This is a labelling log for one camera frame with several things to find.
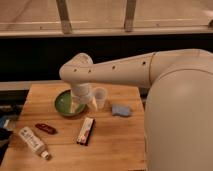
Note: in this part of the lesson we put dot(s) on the green bowl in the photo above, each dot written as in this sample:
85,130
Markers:
63,104

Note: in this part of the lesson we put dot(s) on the white and black snack bar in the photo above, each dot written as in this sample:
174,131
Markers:
85,131

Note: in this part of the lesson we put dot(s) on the white bottle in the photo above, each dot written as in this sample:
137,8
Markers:
34,142

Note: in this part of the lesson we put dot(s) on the blue sponge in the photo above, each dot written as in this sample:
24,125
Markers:
121,110

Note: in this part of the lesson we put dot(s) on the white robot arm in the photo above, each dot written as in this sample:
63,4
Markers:
178,117

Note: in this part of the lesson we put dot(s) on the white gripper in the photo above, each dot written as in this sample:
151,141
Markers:
82,94

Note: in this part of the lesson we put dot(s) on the clear plastic cup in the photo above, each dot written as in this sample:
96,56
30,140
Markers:
100,96

